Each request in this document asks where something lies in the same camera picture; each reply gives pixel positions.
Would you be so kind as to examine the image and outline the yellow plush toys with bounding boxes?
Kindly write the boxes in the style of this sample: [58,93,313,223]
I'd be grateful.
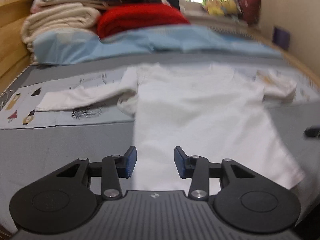
[203,0,241,16]

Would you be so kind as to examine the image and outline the red folded blanket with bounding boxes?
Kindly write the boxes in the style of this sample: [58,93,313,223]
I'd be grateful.
[97,3,190,38]

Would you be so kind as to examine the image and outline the purple box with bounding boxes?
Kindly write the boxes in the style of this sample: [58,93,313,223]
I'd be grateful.
[272,26,291,50]

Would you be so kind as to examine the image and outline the cream folded blanket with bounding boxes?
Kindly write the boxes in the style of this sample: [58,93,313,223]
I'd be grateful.
[21,3,101,53]

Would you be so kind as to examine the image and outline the light blue duvet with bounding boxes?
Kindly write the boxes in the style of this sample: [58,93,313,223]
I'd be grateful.
[33,24,281,66]

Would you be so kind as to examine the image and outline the white long-sleeve shirt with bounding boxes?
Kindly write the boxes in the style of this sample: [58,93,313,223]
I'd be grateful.
[36,64,304,190]

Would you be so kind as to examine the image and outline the grey printed bed sheet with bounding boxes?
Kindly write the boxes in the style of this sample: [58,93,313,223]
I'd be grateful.
[1,53,319,234]

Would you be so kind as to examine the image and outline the wooden bed frame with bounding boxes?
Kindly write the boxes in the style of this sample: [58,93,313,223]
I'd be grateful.
[0,0,34,92]

